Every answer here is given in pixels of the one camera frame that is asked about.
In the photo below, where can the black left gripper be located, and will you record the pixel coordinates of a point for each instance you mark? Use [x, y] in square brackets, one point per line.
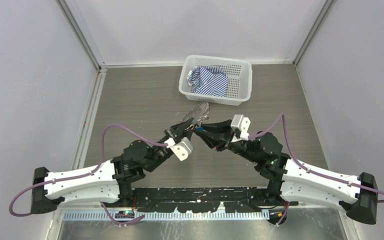
[179, 131]

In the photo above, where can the white plastic basket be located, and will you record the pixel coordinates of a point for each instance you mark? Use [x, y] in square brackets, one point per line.
[240, 75]

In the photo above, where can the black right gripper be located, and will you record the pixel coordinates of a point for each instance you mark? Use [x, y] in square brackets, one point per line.
[222, 138]

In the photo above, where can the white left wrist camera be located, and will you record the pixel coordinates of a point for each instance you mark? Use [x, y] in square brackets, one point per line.
[182, 149]

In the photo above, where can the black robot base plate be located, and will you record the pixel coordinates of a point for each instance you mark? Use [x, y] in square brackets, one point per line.
[199, 200]

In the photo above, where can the blue striped shirt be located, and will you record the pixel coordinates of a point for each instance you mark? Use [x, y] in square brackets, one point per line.
[208, 80]

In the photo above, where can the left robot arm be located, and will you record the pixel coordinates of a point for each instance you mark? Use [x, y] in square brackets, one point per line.
[109, 181]

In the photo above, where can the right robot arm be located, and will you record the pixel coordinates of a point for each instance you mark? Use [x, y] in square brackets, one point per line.
[292, 180]

